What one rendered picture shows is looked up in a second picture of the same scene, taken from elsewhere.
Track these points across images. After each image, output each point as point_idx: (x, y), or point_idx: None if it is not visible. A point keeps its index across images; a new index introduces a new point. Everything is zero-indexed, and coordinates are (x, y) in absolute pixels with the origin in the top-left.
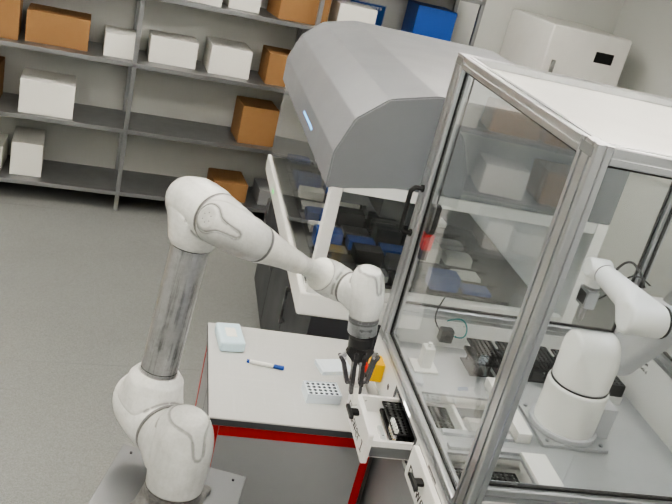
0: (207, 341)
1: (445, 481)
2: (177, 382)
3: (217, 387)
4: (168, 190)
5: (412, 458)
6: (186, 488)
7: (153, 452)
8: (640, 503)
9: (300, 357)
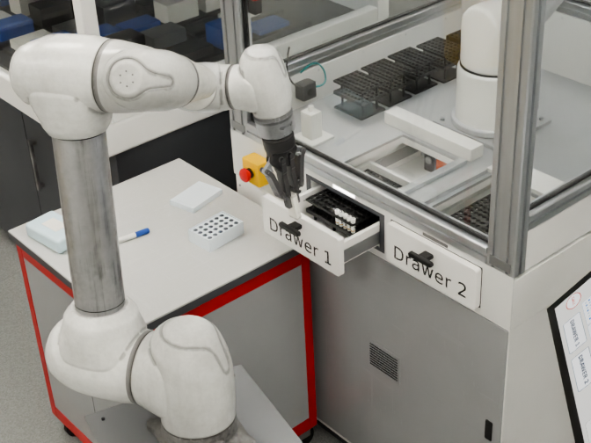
0: (30, 252)
1: (464, 236)
2: (132, 303)
3: None
4: (17, 74)
5: (393, 237)
6: (228, 409)
7: (171, 394)
8: None
9: (150, 207)
